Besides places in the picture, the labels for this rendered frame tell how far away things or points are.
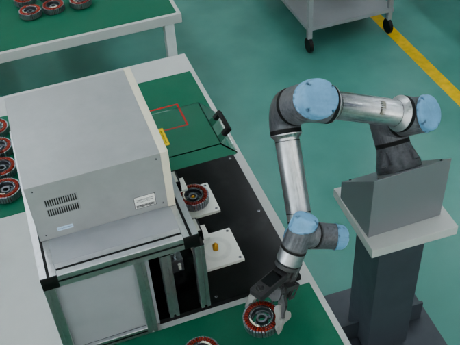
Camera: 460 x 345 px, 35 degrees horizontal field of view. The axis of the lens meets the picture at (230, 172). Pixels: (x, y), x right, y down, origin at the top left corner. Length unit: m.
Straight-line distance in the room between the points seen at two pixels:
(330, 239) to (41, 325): 0.94
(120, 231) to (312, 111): 0.63
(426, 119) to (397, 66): 2.34
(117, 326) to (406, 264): 1.10
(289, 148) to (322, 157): 1.75
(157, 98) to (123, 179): 1.18
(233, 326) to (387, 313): 0.86
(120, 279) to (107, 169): 0.32
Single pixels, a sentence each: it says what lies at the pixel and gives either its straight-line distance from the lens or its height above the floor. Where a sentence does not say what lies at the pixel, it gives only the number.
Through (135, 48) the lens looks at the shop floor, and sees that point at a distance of 4.88.
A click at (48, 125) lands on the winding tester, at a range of 2.14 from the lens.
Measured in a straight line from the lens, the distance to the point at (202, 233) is 2.29.
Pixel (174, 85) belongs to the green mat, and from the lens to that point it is 3.19.
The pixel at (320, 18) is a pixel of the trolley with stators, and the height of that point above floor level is 0.18.
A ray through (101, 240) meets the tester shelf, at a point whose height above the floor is 1.11.
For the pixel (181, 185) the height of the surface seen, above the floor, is 0.88.
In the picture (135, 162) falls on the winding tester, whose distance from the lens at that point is 1.96.
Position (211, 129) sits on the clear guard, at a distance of 2.42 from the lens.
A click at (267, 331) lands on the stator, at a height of 0.83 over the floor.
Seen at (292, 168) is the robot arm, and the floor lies 1.12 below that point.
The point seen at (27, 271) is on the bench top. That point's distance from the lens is 2.53.
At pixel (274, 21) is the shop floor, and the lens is 5.05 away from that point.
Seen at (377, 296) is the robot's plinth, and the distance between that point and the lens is 2.81.
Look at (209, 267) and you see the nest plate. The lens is 2.37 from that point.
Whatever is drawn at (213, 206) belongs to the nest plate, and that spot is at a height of 0.78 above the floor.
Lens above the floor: 2.58
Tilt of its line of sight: 42 degrees down
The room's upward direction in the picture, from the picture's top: 4 degrees counter-clockwise
